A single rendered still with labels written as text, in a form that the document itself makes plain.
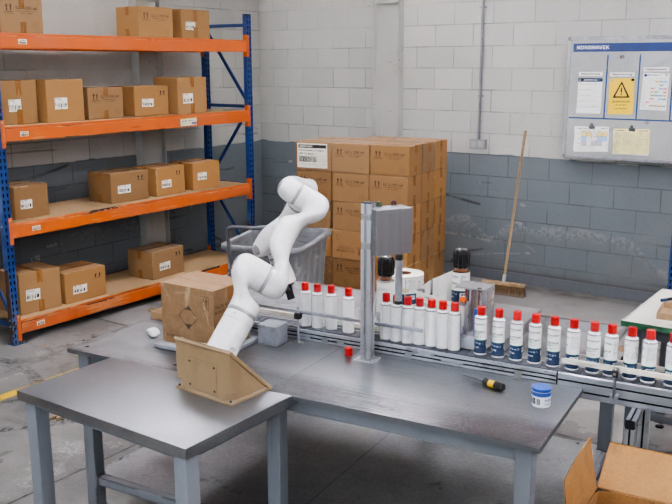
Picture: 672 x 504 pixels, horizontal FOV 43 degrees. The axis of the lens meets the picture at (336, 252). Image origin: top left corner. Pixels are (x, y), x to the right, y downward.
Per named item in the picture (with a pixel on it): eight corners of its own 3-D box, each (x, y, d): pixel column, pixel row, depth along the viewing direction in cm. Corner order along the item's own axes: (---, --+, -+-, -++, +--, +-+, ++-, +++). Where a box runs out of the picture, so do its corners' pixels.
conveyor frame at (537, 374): (564, 375, 344) (564, 364, 343) (557, 384, 334) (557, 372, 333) (227, 318, 421) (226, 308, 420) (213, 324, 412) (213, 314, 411)
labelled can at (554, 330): (560, 365, 340) (563, 315, 336) (557, 369, 336) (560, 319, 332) (547, 363, 343) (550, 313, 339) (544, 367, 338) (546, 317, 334)
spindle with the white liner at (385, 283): (397, 316, 406) (398, 255, 399) (389, 321, 398) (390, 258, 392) (380, 314, 410) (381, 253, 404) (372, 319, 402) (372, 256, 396)
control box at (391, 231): (412, 252, 355) (413, 207, 351) (376, 256, 347) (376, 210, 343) (399, 248, 364) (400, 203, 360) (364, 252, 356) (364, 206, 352)
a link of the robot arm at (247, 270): (256, 319, 329) (284, 267, 338) (214, 296, 327) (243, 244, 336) (251, 325, 340) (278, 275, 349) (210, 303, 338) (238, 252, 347)
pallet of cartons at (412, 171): (449, 291, 791) (454, 139, 761) (412, 313, 721) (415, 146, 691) (336, 275, 848) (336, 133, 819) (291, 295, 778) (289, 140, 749)
